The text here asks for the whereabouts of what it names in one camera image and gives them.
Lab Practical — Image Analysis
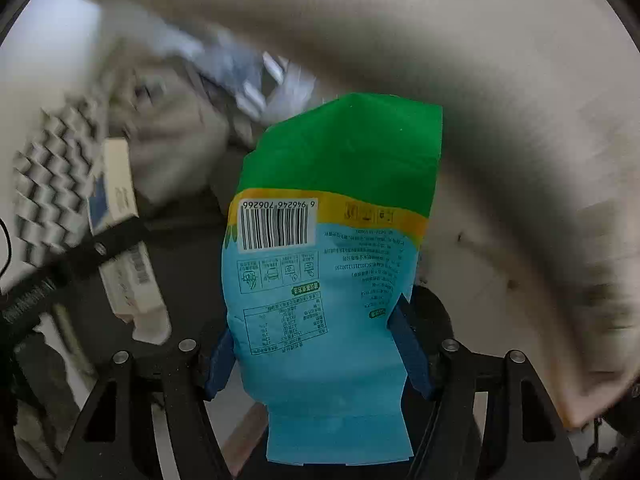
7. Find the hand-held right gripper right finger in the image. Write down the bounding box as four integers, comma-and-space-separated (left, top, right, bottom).
390, 296, 583, 480

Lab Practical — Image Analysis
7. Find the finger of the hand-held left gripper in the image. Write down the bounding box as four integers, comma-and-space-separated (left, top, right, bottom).
42, 219, 152, 287

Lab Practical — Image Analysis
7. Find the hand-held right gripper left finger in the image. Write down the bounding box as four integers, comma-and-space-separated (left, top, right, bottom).
56, 329, 236, 480

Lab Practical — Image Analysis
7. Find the long white box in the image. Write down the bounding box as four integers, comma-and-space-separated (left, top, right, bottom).
87, 139, 172, 346

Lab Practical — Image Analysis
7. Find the blue green snack bag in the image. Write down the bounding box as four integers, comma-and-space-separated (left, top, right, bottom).
221, 92, 444, 465

